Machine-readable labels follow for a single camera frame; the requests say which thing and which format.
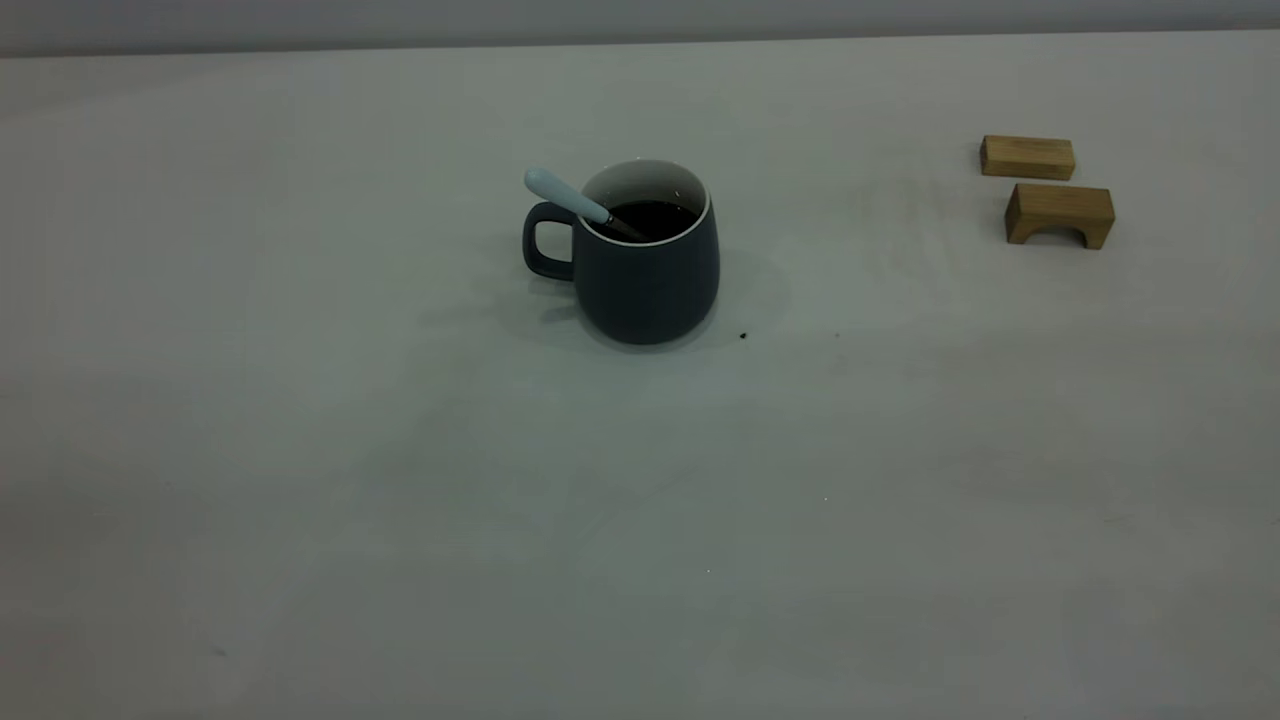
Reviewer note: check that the flat rectangular wooden block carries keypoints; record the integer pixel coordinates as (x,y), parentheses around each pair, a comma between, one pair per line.
(1025,158)

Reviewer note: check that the dark grey ceramic cup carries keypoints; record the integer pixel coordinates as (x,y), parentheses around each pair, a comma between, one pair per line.
(640,290)

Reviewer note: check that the arched wooden block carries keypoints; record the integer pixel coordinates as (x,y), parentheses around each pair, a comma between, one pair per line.
(1060,205)

